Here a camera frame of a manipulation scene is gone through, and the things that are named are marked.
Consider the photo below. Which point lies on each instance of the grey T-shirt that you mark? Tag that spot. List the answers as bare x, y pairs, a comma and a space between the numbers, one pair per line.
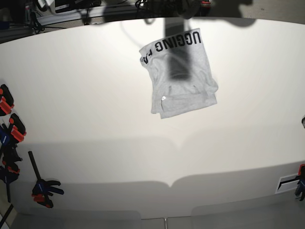
181, 77

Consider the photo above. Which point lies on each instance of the clamp with long black bar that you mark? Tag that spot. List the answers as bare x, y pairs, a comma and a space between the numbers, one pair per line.
43, 190

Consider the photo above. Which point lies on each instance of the orange black clamp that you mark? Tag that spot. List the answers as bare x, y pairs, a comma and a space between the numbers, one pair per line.
6, 100
16, 129

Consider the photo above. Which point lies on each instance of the upper orange black clamp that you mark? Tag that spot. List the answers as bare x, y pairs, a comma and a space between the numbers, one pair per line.
6, 100

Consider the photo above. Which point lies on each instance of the white label plate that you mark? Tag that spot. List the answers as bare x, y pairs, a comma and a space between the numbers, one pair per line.
287, 183

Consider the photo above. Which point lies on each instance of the blue black clamp left edge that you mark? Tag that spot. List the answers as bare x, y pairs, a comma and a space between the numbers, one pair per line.
9, 171

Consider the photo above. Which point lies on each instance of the blue clamp right edge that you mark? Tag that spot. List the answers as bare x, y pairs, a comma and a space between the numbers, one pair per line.
300, 190

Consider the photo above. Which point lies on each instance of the black camera mount top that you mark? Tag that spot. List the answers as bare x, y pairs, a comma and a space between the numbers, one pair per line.
187, 9

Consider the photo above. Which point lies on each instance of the aluminium rail top left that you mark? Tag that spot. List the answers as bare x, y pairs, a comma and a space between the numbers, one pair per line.
10, 30

